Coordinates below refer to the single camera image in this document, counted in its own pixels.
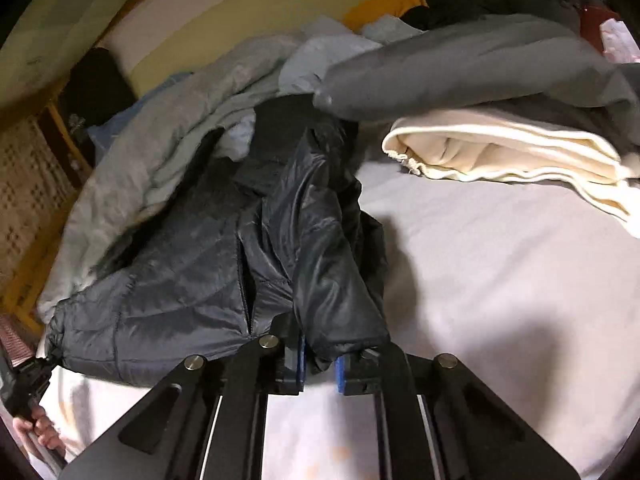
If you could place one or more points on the black puffer down jacket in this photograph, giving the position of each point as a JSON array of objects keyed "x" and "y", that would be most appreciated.
[{"x": 237, "y": 244}]

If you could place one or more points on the light grey blue duvet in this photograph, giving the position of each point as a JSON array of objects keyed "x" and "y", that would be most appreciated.
[{"x": 147, "y": 160}]

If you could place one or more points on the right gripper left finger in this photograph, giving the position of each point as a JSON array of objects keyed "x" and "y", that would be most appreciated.
[{"x": 204, "y": 420}]

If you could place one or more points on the grey folded garment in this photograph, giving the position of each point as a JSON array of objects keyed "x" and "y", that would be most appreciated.
[{"x": 495, "y": 59}]

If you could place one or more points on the person's left hand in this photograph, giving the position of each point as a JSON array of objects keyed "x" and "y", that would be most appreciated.
[{"x": 41, "y": 426}]

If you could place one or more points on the blue pillow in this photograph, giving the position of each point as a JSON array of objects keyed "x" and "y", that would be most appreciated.
[{"x": 103, "y": 136}]

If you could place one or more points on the checkered canopy cloth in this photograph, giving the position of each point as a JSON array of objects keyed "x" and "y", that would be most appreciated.
[{"x": 47, "y": 40}]

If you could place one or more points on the cream folded blanket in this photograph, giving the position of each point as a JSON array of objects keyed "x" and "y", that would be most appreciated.
[{"x": 472, "y": 144}]

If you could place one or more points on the wooden bed frame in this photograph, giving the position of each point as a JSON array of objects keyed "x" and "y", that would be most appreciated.
[{"x": 19, "y": 297}]

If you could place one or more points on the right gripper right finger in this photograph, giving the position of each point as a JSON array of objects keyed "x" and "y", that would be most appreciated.
[{"x": 435, "y": 419}]

